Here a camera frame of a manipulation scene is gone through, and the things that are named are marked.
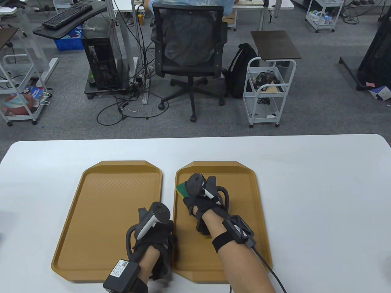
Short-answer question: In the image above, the blue paper bag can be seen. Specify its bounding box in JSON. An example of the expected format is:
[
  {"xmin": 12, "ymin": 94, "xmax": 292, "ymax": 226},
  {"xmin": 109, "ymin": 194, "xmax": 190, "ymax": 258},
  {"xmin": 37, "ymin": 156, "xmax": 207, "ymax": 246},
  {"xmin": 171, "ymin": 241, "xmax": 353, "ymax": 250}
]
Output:
[{"xmin": 24, "ymin": 86, "xmax": 51, "ymax": 106}]

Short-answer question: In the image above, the tangle of black floor cables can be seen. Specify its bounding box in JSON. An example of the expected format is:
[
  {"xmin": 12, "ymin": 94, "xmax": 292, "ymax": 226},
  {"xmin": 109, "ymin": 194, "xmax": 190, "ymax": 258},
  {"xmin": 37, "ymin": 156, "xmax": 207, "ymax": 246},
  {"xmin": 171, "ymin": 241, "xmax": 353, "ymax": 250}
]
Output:
[{"xmin": 97, "ymin": 40, "xmax": 170, "ymax": 126}]

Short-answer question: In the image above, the black curved desk board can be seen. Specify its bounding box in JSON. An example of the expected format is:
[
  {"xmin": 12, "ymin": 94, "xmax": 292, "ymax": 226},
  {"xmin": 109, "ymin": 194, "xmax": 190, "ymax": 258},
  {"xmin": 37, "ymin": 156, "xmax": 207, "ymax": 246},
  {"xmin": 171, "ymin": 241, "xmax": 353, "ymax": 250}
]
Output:
[{"xmin": 33, "ymin": 0, "xmax": 107, "ymax": 39}]

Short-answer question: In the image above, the black computer tower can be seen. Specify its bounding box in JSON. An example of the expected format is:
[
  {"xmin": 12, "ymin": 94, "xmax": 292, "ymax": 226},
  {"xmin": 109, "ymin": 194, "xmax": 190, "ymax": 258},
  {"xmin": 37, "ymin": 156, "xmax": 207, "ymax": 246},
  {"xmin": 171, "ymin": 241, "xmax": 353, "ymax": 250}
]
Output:
[{"xmin": 82, "ymin": 29, "xmax": 130, "ymax": 90}]

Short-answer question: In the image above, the dark brown side table top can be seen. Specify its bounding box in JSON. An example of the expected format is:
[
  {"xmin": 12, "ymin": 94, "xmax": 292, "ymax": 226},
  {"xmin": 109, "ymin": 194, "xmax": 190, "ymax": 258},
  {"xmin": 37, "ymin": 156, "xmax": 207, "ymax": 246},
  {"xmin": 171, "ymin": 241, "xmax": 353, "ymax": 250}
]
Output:
[{"xmin": 250, "ymin": 30, "xmax": 302, "ymax": 61}]

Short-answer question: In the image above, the blue plastic crate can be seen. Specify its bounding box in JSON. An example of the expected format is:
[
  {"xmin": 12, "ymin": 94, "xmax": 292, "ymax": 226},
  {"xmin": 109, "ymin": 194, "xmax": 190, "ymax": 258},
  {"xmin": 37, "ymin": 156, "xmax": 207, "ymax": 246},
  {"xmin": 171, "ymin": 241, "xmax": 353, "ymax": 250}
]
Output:
[{"xmin": 54, "ymin": 26, "xmax": 84, "ymax": 51}]

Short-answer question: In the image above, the black mesh office chair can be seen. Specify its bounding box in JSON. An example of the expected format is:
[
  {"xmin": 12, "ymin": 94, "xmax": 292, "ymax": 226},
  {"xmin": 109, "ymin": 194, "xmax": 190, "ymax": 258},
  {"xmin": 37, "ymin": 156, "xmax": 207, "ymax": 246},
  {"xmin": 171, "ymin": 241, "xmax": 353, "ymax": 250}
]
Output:
[{"xmin": 151, "ymin": 5, "xmax": 229, "ymax": 122}]

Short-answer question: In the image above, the black backpack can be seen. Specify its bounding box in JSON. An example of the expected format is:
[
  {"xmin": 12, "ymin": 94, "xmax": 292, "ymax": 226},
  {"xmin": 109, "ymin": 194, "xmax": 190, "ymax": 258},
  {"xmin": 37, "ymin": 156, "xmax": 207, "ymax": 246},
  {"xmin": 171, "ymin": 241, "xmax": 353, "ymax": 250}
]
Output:
[{"xmin": 225, "ymin": 43, "xmax": 260, "ymax": 99}]

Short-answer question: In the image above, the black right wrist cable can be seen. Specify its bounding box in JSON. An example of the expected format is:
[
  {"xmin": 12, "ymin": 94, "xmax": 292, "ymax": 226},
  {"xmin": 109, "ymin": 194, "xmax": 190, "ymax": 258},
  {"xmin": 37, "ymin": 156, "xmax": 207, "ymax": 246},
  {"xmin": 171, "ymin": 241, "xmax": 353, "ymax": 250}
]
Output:
[{"xmin": 250, "ymin": 244, "xmax": 287, "ymax": 293}]

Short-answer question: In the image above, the black white hand controller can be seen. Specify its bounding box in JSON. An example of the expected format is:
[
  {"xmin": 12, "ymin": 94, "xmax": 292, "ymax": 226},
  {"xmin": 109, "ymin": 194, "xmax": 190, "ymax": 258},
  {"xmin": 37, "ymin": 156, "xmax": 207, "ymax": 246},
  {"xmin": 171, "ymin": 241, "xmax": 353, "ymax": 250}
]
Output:
[
  {"xmin": 125, "ymin": 202, "xmax": 171, "ymax": 260},
  {"xmin": 186, "ymin": 173, "xmax": 230, "ymax": 211}
]

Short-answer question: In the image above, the white desk leg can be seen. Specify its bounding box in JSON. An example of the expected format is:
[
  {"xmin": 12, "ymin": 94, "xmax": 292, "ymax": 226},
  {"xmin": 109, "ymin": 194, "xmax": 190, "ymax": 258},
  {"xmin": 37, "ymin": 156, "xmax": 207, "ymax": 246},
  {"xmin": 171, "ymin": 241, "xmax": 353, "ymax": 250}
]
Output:
[{"xmin": 17, "ymin": 6, "xmax": 60, "ymax": 89}]

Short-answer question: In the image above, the black covered stand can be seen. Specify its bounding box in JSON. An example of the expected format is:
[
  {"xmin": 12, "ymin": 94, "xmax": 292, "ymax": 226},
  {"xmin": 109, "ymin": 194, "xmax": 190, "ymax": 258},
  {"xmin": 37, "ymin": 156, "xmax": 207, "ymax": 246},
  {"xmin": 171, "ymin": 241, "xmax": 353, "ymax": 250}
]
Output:
[{"xmin": 339, "ymin": 18, "xmax": 391, "ymax": 91}]

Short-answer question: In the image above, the black cable bundle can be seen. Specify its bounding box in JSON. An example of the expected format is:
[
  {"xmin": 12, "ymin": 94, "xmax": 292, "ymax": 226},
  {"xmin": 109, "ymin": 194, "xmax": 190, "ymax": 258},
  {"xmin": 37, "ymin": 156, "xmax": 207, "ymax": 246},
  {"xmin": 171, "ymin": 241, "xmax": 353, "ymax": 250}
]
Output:
[{"xmin": 253, "ymin": 71, "xmax": 281, "ymax": 91}]

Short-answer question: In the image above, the white cart with bags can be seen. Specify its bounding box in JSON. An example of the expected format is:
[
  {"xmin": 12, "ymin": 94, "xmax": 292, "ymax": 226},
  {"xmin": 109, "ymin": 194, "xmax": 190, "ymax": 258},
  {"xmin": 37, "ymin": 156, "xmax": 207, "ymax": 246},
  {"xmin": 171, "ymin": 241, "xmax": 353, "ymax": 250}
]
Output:
[{"xmin": 0, "ymin": 54, "xmax": 51, "ymax": 126}]

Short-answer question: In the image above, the black rolling computer platform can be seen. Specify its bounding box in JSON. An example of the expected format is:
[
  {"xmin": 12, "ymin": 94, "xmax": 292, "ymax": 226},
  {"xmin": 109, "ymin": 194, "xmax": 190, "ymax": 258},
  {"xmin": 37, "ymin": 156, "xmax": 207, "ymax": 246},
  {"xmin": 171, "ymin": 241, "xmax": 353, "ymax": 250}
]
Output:
[{"xmin": 85, "ymin": 78, "xmax": 144, "ymax": 99}]

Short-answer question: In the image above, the black white left hand controller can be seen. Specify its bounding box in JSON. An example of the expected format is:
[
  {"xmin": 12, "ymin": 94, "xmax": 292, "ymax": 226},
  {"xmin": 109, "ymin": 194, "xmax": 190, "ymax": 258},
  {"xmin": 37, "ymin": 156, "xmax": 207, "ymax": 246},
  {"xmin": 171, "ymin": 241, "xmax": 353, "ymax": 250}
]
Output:
[{"xmin": 125, "ymin": 202, "xmax": 171, "ymax": 260}]

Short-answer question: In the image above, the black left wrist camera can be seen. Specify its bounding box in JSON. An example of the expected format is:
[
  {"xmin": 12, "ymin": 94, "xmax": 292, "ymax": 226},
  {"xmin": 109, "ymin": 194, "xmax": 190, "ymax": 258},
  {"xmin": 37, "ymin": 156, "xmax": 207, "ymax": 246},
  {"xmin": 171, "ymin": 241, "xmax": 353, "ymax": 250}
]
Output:
[{"xmin": 103, "ymin": 259, "xmax": 149, "ymax": 293}]

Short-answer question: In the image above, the white wire rolling cart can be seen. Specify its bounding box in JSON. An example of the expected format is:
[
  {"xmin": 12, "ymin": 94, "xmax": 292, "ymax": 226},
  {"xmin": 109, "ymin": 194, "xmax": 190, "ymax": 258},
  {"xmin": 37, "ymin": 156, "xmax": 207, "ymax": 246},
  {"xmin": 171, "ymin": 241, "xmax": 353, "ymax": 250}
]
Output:
[{"xmin": 243, "ymin": 58, "xmax": 297, "ymax": 128}]

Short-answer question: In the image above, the yellow green sponge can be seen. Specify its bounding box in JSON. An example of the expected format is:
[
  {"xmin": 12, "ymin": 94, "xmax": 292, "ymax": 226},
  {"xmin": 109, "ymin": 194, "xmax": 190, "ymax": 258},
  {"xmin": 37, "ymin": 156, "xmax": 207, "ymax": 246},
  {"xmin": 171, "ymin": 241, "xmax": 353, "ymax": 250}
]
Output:
[{"xmin": 175, "ymin": 181, "xmax": 189, "ymax": 199}]

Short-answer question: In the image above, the person's right forearm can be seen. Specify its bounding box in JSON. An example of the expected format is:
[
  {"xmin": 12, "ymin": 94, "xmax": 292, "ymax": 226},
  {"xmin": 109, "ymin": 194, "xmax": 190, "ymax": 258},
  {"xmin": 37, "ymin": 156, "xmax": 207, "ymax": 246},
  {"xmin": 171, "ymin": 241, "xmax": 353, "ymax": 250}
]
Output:
[{"xmin": 202, "ymin": 210, "xmax": 277, "ymax": 293}]

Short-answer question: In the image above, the reddish brown bag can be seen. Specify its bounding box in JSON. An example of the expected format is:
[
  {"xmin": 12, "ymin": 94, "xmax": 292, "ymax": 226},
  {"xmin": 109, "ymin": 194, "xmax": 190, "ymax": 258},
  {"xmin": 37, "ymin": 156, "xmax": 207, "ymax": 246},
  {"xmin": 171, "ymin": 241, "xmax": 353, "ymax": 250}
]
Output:
[{"xmin": 2, "ymin": 93, "xmax": 40, "ymax": 116}]

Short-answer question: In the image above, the brown plastic food tray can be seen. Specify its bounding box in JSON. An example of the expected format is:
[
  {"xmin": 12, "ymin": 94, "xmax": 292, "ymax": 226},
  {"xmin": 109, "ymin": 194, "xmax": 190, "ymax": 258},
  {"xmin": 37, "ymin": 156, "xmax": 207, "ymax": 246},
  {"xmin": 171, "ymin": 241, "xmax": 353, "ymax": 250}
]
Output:
[
  {"xmin": 170, "ymin": 161, "xmax": 273, "ymax": 283},
  {"xmin": 51, "ymin": 161, "xmax": 163, "ymax": 283}
]

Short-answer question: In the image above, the white blue cardboard box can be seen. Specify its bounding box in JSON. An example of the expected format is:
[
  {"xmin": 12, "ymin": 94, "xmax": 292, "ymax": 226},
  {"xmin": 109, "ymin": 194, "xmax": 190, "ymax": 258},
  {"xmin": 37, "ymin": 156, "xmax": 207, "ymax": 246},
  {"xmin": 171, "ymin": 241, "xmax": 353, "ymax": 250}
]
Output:
[{"xmin": 368, "ymin": 86, "xmax": 391, "ymax": 102}]

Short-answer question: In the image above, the person's right hand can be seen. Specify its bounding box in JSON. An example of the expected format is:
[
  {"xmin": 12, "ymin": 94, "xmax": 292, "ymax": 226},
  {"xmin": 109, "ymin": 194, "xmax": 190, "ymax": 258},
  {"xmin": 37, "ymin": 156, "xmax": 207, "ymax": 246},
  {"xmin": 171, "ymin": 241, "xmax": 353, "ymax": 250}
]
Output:
[{"xmin": 182, "ymin": 175, "xmax": 229, "ymax": 236}]

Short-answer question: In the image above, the black white right hand controller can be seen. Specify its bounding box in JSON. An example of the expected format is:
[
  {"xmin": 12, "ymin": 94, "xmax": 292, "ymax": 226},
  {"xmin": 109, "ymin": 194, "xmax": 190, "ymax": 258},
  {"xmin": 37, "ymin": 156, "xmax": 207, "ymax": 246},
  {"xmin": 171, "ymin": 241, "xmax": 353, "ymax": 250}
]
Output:
[{"xmin": 186, "ymin": 173, "xmax": 230, "ymax": 211}]

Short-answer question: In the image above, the person's left hand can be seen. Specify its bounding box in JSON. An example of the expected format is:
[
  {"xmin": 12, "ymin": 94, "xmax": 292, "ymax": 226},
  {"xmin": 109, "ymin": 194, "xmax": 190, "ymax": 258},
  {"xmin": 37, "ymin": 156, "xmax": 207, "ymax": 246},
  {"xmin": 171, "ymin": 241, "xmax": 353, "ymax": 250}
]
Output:
[{"xmin": 131, "ymin": 220, "xmax": 178, "ymax": 281}]

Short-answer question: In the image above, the black keyboard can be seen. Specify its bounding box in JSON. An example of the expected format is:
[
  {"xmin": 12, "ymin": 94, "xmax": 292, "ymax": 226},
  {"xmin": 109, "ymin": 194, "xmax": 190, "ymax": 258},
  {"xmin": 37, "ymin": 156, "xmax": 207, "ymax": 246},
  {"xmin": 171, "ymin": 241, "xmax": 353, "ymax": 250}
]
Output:
[{"xmin": 42, "ymin": 2, "xmax": 93, "ymax": 30}]

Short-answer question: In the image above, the white cart with boxes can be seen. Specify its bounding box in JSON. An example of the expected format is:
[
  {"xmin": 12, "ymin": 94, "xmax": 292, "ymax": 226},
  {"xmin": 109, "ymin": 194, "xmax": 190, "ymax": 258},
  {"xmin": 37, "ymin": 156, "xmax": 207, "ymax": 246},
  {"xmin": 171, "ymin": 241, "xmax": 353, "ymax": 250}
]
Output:
[{"xmin": 305, "ymin": 0, "xmax": 344, "ymax": 33}]

